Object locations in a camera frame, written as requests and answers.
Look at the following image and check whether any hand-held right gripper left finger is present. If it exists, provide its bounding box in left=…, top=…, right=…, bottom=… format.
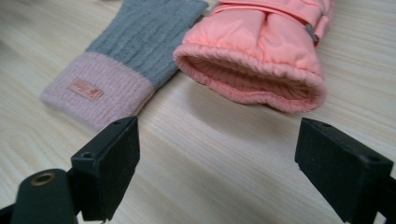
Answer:
left=70, top=116, right=141, bottom=222

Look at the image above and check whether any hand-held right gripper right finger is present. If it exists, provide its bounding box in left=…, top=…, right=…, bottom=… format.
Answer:
left=294, top=117, right=394, bottom=224

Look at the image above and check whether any grey and pink knit glove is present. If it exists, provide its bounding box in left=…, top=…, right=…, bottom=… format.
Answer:
left=39, top=0, right=210, bottom=133

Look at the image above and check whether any pink padded ski glove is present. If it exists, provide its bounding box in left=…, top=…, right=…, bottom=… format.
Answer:
left=172, top=0, right=338, bottom=114

